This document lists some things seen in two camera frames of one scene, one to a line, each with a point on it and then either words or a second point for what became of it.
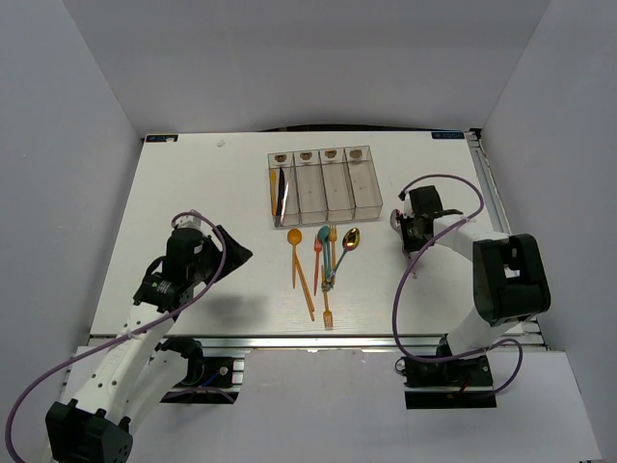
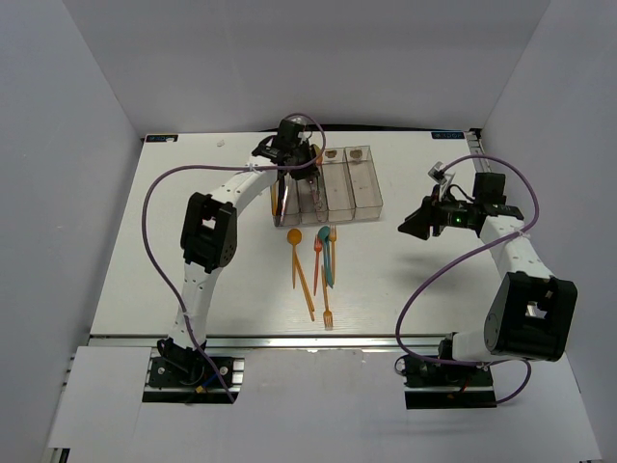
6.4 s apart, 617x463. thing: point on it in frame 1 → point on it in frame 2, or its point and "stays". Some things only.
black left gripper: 236,255 → 305,172
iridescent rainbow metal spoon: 349,242 → 318,187
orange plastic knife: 274,190 stays
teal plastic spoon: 323,234 stays
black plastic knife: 281,193 stays
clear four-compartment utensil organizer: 324,185 stays
